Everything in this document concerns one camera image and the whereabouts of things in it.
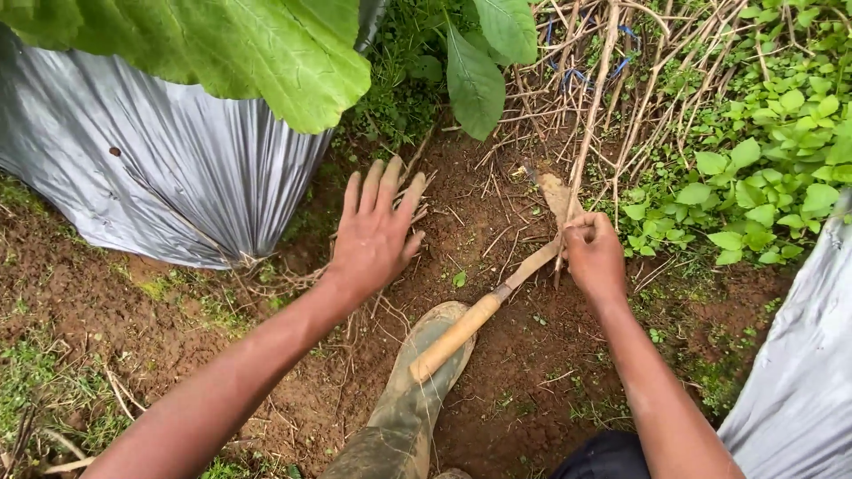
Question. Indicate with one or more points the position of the person's right hand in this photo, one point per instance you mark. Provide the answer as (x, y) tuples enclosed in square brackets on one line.
[(596, 259)]

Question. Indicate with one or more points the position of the person's left hand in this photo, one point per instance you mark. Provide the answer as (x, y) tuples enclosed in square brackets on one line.
[(373, 239)]

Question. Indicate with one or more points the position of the person's right fingers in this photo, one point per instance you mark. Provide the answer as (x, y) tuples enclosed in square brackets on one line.
[(582, 229)]

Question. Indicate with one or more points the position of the long dry plant stem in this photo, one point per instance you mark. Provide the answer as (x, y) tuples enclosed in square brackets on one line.
[(590, 126)]

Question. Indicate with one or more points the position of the small fallen green leaf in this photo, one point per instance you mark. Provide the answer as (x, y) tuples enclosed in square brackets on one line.
[(459, 279)]

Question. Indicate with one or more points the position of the heap of dry stalks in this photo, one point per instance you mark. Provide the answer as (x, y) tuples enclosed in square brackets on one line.
[(659, 80)]

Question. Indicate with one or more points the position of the long pointed green leaf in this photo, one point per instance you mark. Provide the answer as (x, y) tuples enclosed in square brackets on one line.
[(474, 86)]

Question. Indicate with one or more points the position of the patch of green weeds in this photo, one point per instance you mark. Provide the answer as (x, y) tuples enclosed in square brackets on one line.
[(765, 166)]

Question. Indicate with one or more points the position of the broad smooth green leaf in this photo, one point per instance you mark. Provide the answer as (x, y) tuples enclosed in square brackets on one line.
[(509, 26)]

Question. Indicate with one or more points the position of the person's dark trousers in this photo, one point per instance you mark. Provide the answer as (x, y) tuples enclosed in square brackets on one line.
[(599, 459)]

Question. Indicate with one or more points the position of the muddy green rubber boot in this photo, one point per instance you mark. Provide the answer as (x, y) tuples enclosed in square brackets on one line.
[(453, 474), (412, 406)]

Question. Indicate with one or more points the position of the silver plastic mulch sheet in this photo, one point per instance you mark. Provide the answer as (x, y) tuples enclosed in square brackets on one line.
[(799, 386), (166, 173)]

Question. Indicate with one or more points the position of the huge green wrinkled leaf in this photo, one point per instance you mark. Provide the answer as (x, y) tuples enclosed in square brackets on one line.
[(233, 46)]

